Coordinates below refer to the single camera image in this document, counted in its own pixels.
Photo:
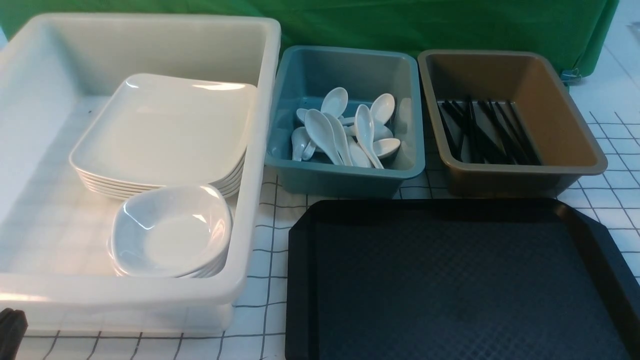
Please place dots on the large white plastic bin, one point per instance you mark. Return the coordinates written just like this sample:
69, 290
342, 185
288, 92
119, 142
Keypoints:
56, 74

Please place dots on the stack of white plates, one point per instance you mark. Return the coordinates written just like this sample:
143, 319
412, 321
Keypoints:
118, 190

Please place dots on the stack of white bowls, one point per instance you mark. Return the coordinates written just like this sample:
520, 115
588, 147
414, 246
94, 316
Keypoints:
172, 232

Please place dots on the white spoon upper right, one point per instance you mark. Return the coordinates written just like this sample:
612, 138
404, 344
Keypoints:
383, 108

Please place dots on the brown plastic bin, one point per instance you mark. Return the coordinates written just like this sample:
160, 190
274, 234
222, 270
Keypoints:
567, 147

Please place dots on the white spoon upper left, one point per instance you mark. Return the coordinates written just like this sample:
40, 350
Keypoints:
335, 102

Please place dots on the black chopsticks in bin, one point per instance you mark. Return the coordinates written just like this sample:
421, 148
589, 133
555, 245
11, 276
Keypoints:
487, 132

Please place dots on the blue-grey plastic bin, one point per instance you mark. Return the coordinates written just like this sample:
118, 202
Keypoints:
306, 74

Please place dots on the white rectangular rice plate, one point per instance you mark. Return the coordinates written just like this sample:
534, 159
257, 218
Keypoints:
159, 130

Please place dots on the metal binder clip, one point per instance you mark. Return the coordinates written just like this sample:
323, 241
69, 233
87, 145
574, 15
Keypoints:
571, 77

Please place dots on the white spoon in bin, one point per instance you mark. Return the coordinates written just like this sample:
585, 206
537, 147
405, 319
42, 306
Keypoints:
321, 133

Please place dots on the white ceramic soup spoon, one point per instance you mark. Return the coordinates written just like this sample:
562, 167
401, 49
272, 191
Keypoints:
365, 133

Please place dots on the black serving tray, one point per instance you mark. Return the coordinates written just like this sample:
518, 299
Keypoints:
457, 279

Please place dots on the white spoon lower right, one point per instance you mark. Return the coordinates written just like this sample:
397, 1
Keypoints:
386, 147

